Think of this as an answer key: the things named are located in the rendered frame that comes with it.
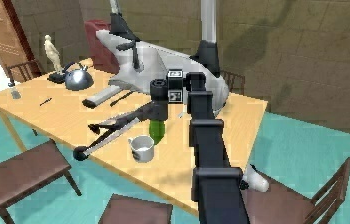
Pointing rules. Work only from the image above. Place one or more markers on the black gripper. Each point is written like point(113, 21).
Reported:
point(159, 100)

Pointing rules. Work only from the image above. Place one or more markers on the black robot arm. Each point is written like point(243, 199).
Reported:
point(209, 150)

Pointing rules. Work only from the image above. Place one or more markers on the black knife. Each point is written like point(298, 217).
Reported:
point(121, 99)

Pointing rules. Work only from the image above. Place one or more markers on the white ceramic mug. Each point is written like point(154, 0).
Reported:
point(143, 150)

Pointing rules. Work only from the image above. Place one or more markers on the grey remote control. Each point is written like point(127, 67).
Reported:
point(101, 96)

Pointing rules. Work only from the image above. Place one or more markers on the green bottle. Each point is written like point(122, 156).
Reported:
point(157, 131)

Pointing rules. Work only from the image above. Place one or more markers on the light wooden table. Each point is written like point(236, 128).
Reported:
point(66, 116)

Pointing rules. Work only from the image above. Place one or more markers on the silver kettle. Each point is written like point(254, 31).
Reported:
point(79, 79)

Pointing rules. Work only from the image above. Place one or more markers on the white and black machine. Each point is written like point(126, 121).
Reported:
point(149, 63)

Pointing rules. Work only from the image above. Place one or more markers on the black pen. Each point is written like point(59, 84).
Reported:
point(45, 101)

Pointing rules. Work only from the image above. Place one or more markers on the dark red box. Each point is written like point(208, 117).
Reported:
point(98, 46)

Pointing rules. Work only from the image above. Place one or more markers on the brown wooden chair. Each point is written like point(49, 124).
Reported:
point(24, 70)
point(136, 211)
point(279, 206)
point(26, 173)
point(234, 81)

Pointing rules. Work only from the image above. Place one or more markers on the beige figurine on black base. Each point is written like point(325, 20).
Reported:
point(53, 53)

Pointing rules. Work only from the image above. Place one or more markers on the brown wooden door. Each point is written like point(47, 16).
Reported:
point(6, 33)

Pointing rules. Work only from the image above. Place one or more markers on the white bottle with black cap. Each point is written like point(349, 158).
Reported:
point(258, 181)

